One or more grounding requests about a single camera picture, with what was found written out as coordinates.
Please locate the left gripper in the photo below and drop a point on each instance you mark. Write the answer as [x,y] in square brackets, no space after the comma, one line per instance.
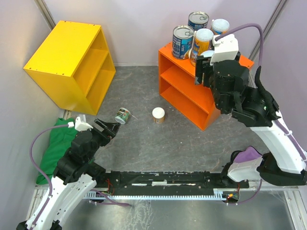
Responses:
[112,127]

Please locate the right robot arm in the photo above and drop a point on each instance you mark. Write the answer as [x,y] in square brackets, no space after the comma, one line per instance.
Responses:
[285,164]

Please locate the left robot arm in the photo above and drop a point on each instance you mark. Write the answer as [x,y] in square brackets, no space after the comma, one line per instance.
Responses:
[74,176]

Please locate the orange label can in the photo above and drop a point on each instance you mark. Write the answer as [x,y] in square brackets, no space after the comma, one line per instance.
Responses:
[207,54]

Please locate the yellow shelf cabinet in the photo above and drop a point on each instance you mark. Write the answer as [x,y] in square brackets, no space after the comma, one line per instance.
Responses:
[73,66]

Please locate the orange shelf cabinet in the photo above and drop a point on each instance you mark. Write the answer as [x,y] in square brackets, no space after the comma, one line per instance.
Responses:
[177,86]

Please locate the green label can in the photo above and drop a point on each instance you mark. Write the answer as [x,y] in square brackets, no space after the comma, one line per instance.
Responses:
[122,115]

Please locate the tall blue red can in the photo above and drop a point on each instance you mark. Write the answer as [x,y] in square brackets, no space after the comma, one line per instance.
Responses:
[201,43]

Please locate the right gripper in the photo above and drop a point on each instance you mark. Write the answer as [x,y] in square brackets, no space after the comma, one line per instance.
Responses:
[203,66]

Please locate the purple cloth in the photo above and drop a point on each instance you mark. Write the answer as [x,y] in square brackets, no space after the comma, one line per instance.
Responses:
[249,154]

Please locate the green cloth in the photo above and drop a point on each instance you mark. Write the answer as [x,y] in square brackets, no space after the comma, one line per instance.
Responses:
[59,141]

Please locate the dark blue can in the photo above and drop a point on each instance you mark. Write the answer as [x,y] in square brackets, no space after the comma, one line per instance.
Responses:
[182,41]

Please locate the blue can pull tab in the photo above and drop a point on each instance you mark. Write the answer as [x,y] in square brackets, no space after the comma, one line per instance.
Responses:
[198,20]

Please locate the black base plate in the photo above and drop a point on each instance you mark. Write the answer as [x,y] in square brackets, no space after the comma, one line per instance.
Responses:
[166,183]

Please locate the white lid yellow can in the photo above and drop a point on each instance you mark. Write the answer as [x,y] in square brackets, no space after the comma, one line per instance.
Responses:
[158,114]

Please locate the tall orange blue can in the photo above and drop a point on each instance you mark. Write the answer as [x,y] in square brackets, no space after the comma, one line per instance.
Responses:
[219,26]

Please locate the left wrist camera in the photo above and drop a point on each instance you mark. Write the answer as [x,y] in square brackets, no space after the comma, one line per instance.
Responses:
[80,124]

